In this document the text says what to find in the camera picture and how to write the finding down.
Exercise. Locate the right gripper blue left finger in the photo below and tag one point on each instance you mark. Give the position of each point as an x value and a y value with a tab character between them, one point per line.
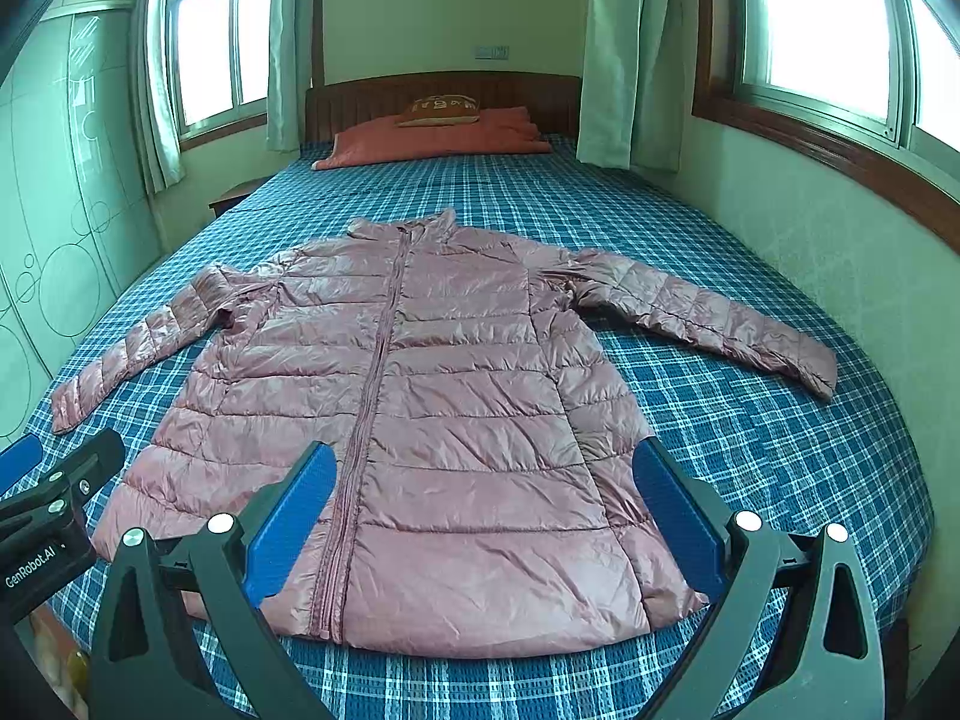
146	662

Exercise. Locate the pink quilted down jacket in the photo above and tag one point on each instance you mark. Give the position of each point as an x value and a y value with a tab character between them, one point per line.
484	505

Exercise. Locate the wooden nightstand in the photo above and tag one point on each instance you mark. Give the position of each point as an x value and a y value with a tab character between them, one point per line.
235	195

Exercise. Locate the green curtain right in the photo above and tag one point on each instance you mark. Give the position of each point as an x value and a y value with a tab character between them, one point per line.
636	84

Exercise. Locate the wall power socket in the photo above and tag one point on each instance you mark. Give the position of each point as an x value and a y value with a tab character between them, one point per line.
491	53

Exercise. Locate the right window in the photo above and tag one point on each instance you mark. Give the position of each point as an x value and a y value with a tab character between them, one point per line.
868	88

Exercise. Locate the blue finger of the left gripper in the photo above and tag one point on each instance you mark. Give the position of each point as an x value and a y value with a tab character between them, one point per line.
18	460
69	486

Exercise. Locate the green curtain far left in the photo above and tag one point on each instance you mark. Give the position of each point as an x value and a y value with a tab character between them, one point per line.
154	121

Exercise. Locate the blue plaid bed sheet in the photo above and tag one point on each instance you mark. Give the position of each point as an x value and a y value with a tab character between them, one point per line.
763	442

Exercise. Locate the window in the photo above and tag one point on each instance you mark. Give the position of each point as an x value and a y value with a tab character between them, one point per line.
217	57
868	88

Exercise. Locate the dark wooden headboard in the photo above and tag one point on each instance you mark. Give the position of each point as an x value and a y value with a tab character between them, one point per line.
552	101

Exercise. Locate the orange red pillow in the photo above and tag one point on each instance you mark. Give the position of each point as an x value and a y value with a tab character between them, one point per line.
497	131

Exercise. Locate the green curtain beside headboard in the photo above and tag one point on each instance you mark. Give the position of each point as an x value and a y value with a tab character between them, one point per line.
290	37

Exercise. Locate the small brown embroidered cushion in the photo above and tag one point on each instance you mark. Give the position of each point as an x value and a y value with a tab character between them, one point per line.
440	109

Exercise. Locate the left window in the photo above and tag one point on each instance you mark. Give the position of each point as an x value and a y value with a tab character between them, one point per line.
217	57

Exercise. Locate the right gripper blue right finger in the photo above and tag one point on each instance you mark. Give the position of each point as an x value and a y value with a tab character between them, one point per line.
789	632

